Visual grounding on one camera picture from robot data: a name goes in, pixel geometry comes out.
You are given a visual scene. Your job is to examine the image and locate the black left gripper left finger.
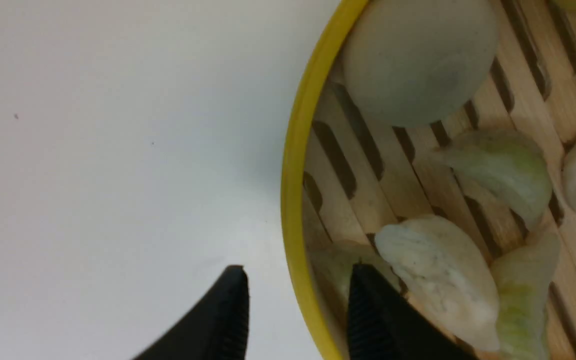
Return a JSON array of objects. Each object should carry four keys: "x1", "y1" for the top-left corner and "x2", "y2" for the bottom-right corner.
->
[{"x1": 135, "y1": 265, "x2": 250, "y2": 360}]

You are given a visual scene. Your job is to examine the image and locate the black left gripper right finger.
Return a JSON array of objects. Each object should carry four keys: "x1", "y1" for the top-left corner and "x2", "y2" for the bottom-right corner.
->
[{"x1": 346, "y1": 263, "x2": 476, "y2": 360}]

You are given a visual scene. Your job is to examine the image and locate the yellow bamboo steamer basket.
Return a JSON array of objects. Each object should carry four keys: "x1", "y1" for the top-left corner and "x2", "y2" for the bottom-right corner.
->
[{"x1": 282, "y1": 0, "x2": 576, "y2": 360}]

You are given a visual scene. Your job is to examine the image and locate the white dumpling left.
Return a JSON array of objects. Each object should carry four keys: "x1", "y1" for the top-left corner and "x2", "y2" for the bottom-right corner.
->
[{"x1": 374, "y1": 214, "x2": 501, "y2": 353}]

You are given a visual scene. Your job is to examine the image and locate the green dumpling front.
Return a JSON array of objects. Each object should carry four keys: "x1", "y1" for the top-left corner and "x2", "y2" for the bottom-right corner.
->
[{"x1": 490, "y1": 230, "x2": 561, "y2": 360}]

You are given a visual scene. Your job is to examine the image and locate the green dumpling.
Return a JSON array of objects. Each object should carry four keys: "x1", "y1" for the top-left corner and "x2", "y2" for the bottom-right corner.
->
[
  {"x1": 490, "y1": 230, "x2": 561, "y2": 360},
  {"x1": 430, "y1": 129, "x2": 554, "y2": 230}
]

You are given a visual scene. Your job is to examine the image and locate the green dumpling middle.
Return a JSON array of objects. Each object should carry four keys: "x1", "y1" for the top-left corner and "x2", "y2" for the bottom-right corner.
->
[{"x1": 430, "y1": 129, "x2": 554, "y2": 230}]

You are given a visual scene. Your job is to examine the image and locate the white round bun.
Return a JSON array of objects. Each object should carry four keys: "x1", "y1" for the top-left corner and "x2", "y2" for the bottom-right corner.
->
[{"x1": 341, "y1": 0, "x2": 499, "y2": 128}]

